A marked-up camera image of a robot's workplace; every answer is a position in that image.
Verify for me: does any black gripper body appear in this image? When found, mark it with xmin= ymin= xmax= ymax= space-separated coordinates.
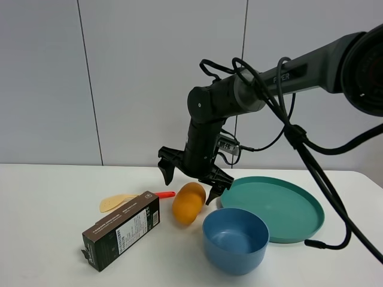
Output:
xmin=158 ymin=119 xmax=233 ymax=189

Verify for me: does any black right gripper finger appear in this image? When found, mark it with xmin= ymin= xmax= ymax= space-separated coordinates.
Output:
xmin=158 ymin=160 xmax=175 ymax=185

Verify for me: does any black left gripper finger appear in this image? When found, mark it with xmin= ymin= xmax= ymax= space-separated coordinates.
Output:
xmin=205 ymin=185 xmax=224 ymax=206

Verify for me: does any orange yellow mango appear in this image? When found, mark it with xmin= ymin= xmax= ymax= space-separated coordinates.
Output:
xmin=172 ymin=182 xmax=206 ymax=225

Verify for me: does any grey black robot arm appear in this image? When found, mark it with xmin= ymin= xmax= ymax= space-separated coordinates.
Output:
xmin=158 ymin=26 xmax=382 ymax=199

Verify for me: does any blue plastic bowl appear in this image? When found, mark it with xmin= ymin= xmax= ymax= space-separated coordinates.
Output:
xmin=202 ymin=208 xmax=270 ymax=276

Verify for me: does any teal green round plate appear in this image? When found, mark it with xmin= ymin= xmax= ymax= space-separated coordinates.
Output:
xmin=220 ymin=176 xmax=325 ymax=244

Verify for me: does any dark brown cardboard box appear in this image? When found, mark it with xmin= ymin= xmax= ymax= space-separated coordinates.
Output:
xmin=82 ymin=191 xmax=160 ymax=272

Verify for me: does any wrist camera with white label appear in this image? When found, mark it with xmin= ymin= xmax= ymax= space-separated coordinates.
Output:
xmin=217 ymin=135 xmax=255 ymax=166

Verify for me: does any beige spatula with red handle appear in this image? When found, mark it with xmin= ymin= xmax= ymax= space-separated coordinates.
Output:
xmin=99 ymin=191 xmax=176 ymax=213

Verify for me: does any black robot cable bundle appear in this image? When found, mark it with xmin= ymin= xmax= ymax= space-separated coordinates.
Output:
xmin=199 ymin=56 xmax=383 ymax=265

